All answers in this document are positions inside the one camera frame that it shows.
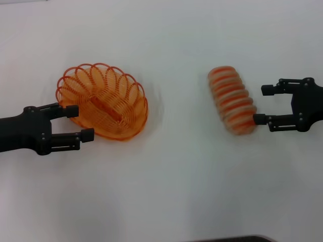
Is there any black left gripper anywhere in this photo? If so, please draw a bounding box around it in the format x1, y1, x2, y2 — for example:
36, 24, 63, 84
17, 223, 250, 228
0, 102, 95, 156

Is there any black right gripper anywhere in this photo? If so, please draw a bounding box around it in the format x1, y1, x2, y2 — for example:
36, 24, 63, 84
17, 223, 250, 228
253, 78, 323, 133

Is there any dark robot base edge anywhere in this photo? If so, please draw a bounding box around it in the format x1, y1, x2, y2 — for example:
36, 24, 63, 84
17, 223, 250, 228
200, 234, 277, 242

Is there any orange striped bread roll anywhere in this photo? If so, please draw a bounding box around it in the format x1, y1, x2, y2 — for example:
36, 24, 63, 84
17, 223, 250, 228
207, 65, 258, 136

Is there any orange wire basket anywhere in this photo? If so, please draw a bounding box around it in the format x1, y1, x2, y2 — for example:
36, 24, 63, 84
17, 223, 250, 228
55, 63, 149, 139

